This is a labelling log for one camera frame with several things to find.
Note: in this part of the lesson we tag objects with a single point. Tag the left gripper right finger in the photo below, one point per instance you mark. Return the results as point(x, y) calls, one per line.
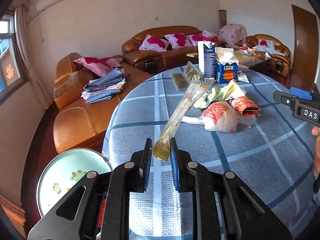
point(224, 207)

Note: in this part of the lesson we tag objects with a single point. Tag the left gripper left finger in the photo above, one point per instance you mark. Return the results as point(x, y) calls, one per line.
point(98, 204)

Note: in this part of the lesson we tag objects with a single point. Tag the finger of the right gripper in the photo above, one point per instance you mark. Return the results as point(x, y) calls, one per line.
point(302, 94)

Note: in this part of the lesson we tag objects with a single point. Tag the orange red foil wrapper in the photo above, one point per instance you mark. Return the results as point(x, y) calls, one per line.
point(245, 106)

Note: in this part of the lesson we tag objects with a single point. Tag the red white plastic bag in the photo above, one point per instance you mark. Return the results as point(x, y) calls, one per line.
point(221, 117)

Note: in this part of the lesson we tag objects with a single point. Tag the gold clear long wrapper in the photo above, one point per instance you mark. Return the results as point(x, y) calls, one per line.
point(196, 89)

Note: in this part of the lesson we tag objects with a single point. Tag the light blue trash bin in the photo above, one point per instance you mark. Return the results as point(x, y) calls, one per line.
point(63, 172)

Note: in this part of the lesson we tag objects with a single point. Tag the person's right hand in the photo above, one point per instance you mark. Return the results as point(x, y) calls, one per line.
point(316, 164)

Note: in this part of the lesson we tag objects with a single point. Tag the brown leather armchair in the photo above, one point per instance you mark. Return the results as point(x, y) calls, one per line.
point(280, 61)

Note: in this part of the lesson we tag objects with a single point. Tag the wooden coffee table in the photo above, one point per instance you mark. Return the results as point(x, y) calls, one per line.
point(256, 62)

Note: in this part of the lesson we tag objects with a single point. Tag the brown wooden door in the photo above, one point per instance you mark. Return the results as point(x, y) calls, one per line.
point(305, 57)

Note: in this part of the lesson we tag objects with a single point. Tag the yellow white crumpled wrapper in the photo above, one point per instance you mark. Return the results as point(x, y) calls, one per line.
point(228, 92)

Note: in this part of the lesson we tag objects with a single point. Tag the blue plaid tablecloth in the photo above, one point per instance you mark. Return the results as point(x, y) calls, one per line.
point(274, 157)

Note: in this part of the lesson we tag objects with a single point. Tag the upright blue LOOK carton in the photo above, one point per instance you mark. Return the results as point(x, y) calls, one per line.
point(227, 65)

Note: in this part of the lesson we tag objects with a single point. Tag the brown leather chaise sofa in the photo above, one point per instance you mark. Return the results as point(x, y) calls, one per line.
point(79, 124)

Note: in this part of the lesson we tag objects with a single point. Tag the pink blanket pile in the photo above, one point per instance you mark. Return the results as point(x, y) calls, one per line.
point(232, 33)

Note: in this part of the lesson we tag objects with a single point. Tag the tall dark blue carton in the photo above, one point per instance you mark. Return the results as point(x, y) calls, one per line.
point(207, 61)

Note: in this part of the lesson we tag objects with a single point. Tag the pink pillow right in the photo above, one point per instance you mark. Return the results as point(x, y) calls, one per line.
point(195, 38)

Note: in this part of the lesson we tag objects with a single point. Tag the gold packet flat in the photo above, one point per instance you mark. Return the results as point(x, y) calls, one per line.
point(179, 81)

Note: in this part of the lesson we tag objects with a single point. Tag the folded blue plaid cloths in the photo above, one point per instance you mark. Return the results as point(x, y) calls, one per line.
point(105, 87)

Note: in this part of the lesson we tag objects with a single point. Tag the pink pillow middle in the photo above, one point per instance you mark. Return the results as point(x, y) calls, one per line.
point(178, 40)

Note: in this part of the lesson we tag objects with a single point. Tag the pink floral pillow on chaise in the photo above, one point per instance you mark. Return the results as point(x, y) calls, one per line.
point(100, 67)

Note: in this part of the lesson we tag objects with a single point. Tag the brown leather three-seat sofa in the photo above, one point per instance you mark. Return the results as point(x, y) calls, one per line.
point(154, 62)

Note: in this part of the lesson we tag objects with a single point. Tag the pink pillow left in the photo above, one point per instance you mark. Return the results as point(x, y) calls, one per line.
point(154, 44)

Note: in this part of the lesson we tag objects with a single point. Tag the beige curtain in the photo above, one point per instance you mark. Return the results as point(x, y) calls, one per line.
point(22, 42)

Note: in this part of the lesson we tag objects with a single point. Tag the window with white frame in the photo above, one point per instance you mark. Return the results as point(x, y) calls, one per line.
point(13, 75)

